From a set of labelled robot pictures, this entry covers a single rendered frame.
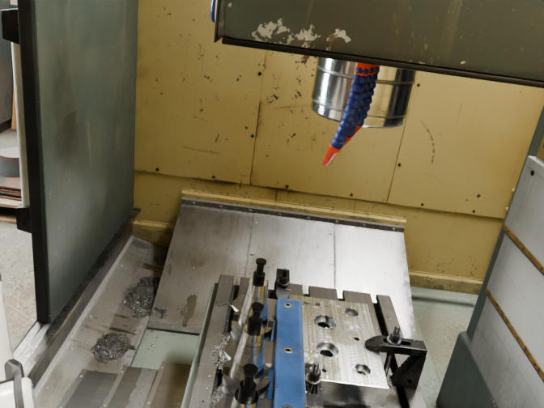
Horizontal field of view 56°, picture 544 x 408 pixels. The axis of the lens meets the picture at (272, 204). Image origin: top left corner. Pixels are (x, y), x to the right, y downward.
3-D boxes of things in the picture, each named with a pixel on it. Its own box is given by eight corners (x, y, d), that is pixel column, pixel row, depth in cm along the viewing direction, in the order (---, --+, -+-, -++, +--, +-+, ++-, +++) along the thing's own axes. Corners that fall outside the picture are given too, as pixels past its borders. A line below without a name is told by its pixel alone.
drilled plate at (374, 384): (269, 393, 101) (272, 373, 99) (273, 308, 128) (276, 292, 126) (383, 407, 102) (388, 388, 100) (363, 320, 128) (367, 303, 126)
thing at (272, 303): (230, 316, 78) (230, 312, 78) (233, 296, 83) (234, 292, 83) (275, 321, 78) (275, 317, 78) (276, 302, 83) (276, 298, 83)
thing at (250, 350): (265, 386, 63) (273, 342, 61) (229, 384, 63) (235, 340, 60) (262, 361, 67) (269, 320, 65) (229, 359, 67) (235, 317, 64)
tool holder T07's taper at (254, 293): (265, 333, 73) (271, 293, 70) (235, 327, 73) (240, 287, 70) (269, 314, 77) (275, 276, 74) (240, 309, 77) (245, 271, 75)
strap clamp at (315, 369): (296, 452, 94) (308, 389, 88) (295, 399, 106) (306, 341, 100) (313, 454, 94) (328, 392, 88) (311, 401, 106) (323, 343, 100)
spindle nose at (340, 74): (419, 133, 78) (439, 53, 74) (318, 123, 76) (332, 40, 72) (388, 109, 93) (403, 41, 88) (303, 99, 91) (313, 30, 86)
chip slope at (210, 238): (132, 365, 148) (133, 289, 138) (178, 254, 210) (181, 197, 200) (432, 401, 150) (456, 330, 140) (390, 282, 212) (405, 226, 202)
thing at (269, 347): (221, 364, 68) (222, 359, 68) (226, 339, 73) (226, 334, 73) (273, 371, 68) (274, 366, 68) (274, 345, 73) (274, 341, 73)
